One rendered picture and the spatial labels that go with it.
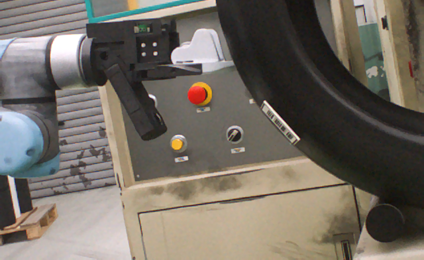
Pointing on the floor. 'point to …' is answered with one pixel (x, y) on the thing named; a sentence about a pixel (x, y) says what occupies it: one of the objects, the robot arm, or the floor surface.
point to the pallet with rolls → (22, 210)
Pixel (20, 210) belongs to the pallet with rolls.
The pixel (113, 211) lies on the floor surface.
